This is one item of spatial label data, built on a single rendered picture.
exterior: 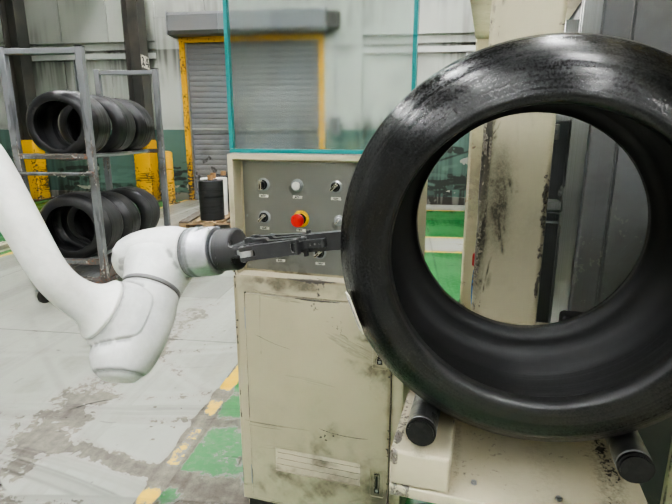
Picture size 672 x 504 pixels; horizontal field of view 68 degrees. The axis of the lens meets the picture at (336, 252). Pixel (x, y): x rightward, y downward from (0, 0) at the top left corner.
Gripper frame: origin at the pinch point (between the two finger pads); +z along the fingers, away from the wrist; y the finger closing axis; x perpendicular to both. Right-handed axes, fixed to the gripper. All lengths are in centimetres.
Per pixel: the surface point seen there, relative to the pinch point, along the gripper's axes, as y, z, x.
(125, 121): 283, -260, -65
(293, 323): 57, -35, 35
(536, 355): 14.2, 31.7, 26.9
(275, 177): 62, -35, -10
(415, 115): -10.8, 17.7, -17.1
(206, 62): 823, -478, -221
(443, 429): -3.5, 16.0, 31.5
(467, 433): 5.9, 18.8, 38.0
